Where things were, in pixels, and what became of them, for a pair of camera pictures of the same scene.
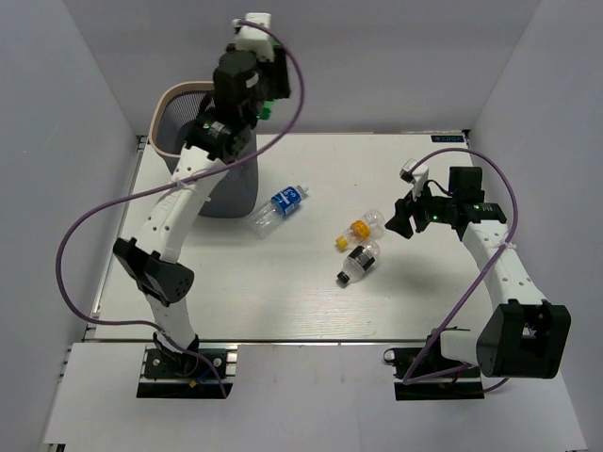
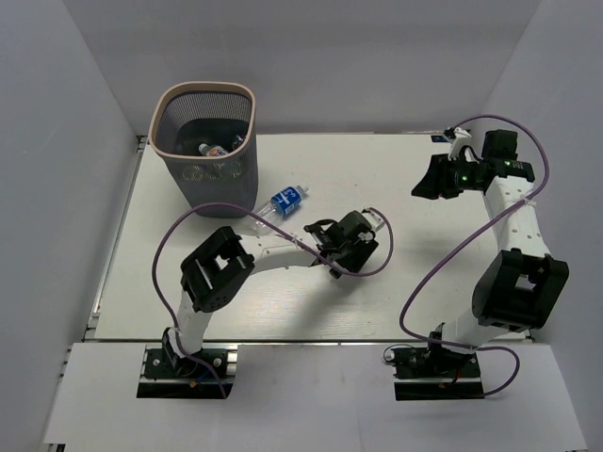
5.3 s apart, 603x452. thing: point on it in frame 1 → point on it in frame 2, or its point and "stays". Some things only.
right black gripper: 404,209 → 436,183
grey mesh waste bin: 235,194 stays
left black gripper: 280,83 → 365,247
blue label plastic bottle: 281,203 stays
